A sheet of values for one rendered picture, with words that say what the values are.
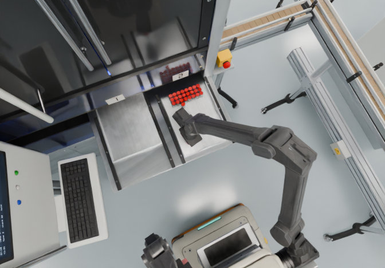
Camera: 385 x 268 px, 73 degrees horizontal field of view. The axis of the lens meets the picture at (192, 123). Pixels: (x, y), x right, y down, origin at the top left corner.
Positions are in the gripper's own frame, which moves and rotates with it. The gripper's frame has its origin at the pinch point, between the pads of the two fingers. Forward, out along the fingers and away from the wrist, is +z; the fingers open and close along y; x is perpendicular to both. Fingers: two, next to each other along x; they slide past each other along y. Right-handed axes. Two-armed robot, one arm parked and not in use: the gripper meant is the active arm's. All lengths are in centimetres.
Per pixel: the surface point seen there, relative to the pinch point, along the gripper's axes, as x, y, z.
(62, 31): 20, 30, -67
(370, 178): -86, -83, 41
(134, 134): 21.1, 19.5, 9.3
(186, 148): 3.3, -2.0, 9.0
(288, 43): -147, 35, 97
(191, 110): -10.9, 13.2, 9.2
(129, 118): 18.8, 28.2, 9.5
